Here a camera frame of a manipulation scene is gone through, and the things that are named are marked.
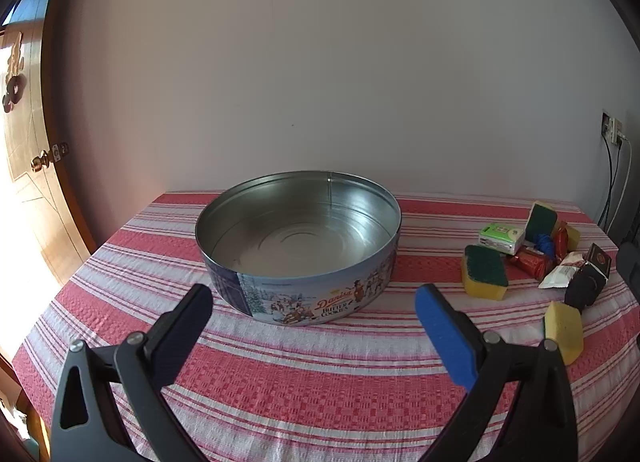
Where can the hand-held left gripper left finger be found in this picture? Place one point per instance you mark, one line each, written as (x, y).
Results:
(185, 332)

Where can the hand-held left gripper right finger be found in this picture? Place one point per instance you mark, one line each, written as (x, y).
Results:
(445, 332)

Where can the yellow green sponge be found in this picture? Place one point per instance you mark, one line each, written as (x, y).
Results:
(542, 219)
(562, 332)
(485, 269)
(573, 238)

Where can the green tissue pack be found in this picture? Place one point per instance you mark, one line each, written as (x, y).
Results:
(500, 237)

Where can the white snack packet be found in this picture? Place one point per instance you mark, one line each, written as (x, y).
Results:
(560, 274)

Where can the blue yarn bundle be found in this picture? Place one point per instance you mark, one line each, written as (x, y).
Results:
(545, 244)

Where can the round metal cookie tin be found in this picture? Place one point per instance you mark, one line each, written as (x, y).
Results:
(300, 242)

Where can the red candy packet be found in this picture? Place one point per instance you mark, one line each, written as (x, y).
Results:
(532, 263)
(561, 241)

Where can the red striped tablecloth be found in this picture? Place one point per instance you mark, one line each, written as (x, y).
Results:
(300, 392)

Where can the wooden door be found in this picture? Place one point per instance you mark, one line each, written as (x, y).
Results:
(45, 217)

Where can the dark grey object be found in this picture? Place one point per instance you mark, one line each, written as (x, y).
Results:
(631, 264)

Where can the brass door latch plate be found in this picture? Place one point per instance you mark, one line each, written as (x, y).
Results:
(60, 151)

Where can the brass door knob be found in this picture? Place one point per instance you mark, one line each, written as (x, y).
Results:
(41, 161)

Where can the hanging door ornament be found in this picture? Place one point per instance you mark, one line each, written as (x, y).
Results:
(13, 85)

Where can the white wall socket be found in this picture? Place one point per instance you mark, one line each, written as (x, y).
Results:
(612, 128)

